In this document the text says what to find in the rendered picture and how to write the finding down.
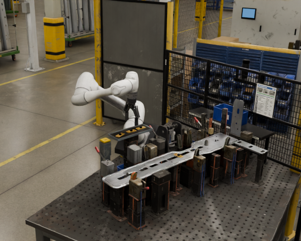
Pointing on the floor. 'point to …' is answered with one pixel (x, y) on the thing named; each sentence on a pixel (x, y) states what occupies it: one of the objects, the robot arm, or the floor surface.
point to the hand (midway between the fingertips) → (131, 121)
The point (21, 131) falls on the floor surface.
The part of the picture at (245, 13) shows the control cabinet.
